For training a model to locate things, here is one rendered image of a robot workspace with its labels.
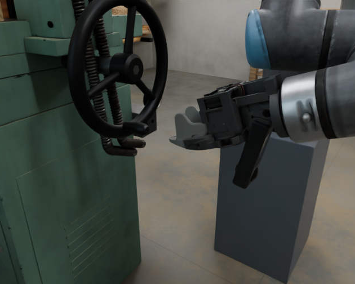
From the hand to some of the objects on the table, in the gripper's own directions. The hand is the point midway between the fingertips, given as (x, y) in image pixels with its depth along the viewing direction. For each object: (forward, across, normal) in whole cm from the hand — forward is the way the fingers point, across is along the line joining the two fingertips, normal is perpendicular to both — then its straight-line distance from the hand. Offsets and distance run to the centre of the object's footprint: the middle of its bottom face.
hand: (177, 142), depth 55 cm
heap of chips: (+32, -30, -32) cm, 54 cm away
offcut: (+27, +8, -31) cm, 42 cm away
